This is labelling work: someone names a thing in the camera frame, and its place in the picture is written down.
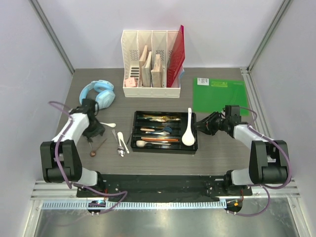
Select large white ceramic spoon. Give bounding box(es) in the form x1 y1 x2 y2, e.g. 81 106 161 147
182 108 195 146

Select light blue headphones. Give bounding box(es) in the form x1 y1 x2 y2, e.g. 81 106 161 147
79 79 116 109

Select wooden board right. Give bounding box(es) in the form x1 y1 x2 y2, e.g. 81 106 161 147
151 54 163 88

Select white cable duct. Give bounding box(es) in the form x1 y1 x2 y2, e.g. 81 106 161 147
42 200 227 210

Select pink cube box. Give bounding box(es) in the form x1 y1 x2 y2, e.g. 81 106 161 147
124 77 138 87

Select orange chopstick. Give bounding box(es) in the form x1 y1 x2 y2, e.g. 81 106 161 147
141 137 179 142

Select wooden board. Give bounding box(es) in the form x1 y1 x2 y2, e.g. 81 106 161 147
139 45 152 87
151 54 163 88

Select wooden board left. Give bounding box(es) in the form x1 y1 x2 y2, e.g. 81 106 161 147
139 45 152 87

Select copper round head spoon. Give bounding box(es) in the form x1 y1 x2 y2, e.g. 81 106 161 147
89 138 107 157

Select blue plastic spoon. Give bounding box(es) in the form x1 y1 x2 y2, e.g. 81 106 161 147
145 127 172 134

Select white chopstick in tray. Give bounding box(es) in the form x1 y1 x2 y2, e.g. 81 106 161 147
146 141 171 146

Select mesh zipper pouch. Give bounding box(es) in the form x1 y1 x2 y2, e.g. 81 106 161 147
179 69 185 78

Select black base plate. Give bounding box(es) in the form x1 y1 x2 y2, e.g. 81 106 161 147
91 174 252 198

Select small white ceramic spoon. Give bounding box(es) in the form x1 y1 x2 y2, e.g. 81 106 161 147
136 140 153 148

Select green cutting mat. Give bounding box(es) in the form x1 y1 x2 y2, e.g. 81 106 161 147
193 78 248 114

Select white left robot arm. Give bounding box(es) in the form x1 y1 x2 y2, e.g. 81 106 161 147
40 99 105 197

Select magenta plastic folder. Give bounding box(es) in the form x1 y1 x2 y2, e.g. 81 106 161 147
166 25 185 87

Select white file organizer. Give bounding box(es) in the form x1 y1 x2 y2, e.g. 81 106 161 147
121 26 185 98

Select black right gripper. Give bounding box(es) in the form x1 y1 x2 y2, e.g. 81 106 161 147
194 111 229 136

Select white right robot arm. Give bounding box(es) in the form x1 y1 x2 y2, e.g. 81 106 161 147
194 105 292 195

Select black cutlery tray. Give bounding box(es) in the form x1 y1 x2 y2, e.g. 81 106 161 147
128 111 198 155

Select white spoon beside silver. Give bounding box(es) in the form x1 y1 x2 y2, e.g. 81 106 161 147
117 132 129 157

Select white thin plastic spoon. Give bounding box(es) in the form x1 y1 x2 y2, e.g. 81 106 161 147
100 122 116 128

